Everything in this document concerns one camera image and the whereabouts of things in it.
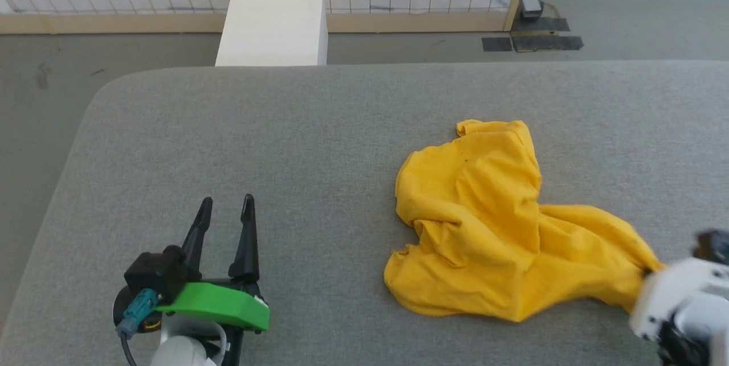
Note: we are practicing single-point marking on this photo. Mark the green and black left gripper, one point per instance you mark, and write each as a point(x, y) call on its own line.
point(219, 302)

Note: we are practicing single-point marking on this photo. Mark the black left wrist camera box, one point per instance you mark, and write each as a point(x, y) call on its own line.
point(156, 274)

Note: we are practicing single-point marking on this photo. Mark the grey fabric sofa seat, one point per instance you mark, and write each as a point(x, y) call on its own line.
point(319, 184)

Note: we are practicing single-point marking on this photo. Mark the dark grey floor plate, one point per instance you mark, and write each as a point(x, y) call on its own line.
point(542, 24)

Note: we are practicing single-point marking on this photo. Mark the small black floor mat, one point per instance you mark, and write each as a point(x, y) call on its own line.
point(497, 44)

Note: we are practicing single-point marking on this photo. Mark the yellow garment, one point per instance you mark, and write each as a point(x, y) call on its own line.
point(484, 223)

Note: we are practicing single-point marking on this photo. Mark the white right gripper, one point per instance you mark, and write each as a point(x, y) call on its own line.
point(669, 295)

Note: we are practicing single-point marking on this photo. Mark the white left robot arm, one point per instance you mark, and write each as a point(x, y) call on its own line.
point(188, 349)

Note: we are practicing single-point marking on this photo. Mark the long black floor mat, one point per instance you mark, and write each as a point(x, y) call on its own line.
point(548, 42)

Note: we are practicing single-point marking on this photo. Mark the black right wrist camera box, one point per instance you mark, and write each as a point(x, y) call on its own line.
point(713, 245)

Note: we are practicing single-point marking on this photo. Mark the white box pedestal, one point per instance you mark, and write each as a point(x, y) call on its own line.
point(273, 27)

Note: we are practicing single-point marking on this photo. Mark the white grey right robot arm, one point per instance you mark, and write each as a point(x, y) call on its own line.
point(700, 332)

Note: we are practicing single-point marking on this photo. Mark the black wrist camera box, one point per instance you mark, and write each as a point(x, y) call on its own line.
point(713, 245)
point(156, 274)

